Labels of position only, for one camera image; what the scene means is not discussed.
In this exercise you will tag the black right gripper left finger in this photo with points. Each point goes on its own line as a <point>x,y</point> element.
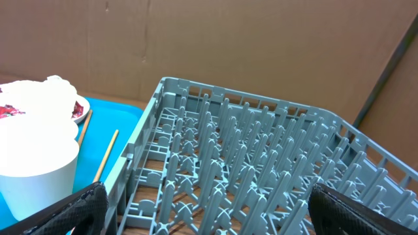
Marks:
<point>82,213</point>

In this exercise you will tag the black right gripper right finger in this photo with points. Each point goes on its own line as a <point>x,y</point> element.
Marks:
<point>332,212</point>

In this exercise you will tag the white paper cup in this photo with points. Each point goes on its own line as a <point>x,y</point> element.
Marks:
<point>38,162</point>

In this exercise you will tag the white napkin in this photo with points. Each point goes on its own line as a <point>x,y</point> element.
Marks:
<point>37,107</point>

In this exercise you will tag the red snack wrapper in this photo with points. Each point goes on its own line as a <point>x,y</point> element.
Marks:
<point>8,110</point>

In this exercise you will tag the grey dishwasher rack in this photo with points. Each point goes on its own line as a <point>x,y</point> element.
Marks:
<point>205,159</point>

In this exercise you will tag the right wooden chopstick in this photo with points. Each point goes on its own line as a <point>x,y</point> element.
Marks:
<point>105,157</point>

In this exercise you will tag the wooden chopstick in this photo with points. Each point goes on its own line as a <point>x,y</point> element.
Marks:
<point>85,127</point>
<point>105,157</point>

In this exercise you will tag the left wooden chopstick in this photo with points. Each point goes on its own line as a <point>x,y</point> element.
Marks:
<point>85,127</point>

